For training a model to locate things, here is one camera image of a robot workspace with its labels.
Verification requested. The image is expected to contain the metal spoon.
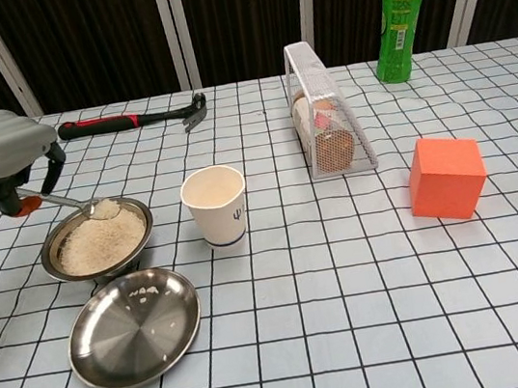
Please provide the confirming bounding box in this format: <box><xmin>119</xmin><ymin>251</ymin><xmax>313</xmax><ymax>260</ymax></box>
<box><xmin>16</xmin><ymin>174</ymin><xmax>123</xmax><ymax>234</ymax></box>

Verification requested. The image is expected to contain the white rice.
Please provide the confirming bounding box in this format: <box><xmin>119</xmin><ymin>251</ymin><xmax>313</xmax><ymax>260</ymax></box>
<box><xmin>50</xmin><ymin>194</ymin><xmax>152</xmax><ymax>279</ymax></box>

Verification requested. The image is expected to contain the steel bowl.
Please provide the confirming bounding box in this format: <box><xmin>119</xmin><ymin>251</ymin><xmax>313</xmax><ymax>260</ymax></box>
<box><xmin>33</xmin><ymin>192</ymin><xmax>162</xmax><ymax>289</ymax></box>

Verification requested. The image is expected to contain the white paper cup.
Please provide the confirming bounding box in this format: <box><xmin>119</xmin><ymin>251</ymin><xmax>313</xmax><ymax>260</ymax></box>
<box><xmin>176</xmin><ymin>160</ymin><xmax>255</xmax><ymax>253</ymax></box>

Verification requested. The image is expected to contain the red black claw hammer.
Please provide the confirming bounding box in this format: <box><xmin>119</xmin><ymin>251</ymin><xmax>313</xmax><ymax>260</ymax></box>
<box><xmin>54</xmin><ymin>91</ymin><xmax>211</xmax><ymax>153</ymax></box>

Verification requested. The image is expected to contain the steel plate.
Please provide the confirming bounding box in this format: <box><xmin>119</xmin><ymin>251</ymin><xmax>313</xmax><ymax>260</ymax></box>
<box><xmin>57</xmin><ymin>261</ymin><xmax>212</xmax><ymax>388</ymax></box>

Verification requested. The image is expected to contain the white pack with red print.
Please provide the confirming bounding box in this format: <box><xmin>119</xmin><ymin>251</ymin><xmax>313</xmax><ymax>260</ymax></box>
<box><xmin>291</xmin><ymin>87</ymin><xmax>345</xmax><ymax>150</ymax></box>

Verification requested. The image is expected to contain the white mesh basket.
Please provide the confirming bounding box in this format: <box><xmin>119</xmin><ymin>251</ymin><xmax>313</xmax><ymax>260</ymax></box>
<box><xmin>282</xmin><ymin>33</ymin><xmax>380</xmax><ymax>182</ymax></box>

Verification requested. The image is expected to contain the brown round pack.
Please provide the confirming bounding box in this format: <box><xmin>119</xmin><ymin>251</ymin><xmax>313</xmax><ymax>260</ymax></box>
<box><xmin>313</xmin><ymin>128</ymin><xmax>359</xmax><ymax>174</ymax></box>

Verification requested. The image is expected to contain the blue checkered tablecloth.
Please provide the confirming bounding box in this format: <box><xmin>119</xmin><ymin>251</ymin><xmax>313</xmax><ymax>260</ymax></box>
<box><xmin>0</xmin><ymin>37</ymin><xmax>518</xmax><ymax>388</ymax></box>

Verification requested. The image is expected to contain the green drink bottle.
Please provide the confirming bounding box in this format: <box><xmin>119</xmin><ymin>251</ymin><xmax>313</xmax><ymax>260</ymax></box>
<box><xmin>365</xmin><ymin>0</ymin><xmax>437</xmax><ymax>87</ymax></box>

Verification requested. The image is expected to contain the orange cube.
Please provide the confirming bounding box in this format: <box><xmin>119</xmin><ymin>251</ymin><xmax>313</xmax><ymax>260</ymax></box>
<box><xmin>400</xmin><ymin>128</ymin><xmax>495</xmax><ymax>229</ymax></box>

